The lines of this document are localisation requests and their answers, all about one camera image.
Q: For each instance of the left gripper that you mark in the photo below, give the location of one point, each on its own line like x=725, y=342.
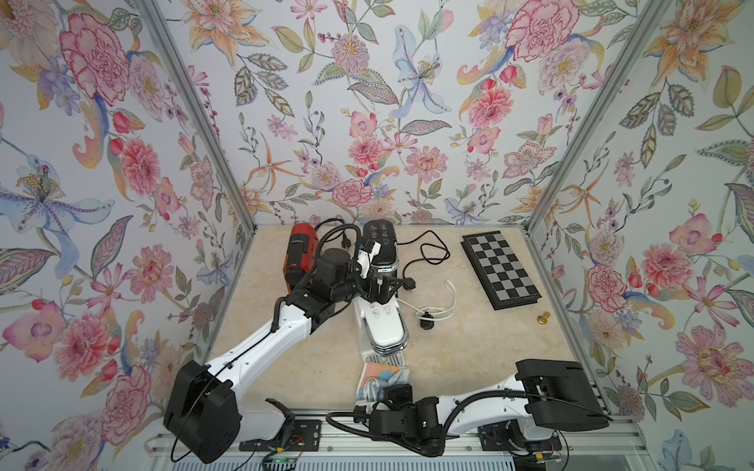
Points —
x=382, y=294

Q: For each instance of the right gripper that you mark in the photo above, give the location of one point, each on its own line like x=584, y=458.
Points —
x=395, y=394

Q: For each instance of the blue striped cloth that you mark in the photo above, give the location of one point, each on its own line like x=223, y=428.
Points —
x=376, y=378

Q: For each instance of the white coffee machine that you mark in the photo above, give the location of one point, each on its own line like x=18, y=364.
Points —
x=382, y=332

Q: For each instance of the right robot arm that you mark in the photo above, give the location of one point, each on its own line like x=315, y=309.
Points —
x=543, y=396

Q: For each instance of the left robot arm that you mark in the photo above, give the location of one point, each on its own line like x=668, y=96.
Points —
x=356, y=266

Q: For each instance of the black coffee machine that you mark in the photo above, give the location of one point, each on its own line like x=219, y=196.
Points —
x=379, y=240

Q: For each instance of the red coffee machine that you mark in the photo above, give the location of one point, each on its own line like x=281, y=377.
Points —
x=302, y=244

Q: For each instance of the black white chessboard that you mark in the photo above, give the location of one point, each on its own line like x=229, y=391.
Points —
x=499, y=271

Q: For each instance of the gold chess pawn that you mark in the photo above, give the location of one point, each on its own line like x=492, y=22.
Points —
x=543, y=319

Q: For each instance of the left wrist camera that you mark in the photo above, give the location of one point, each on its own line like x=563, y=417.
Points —
x=367, y=251

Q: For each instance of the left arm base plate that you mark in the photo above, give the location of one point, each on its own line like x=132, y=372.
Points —
x=301, y=435

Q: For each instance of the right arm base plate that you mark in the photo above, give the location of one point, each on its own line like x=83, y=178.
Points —
x=507, y=436

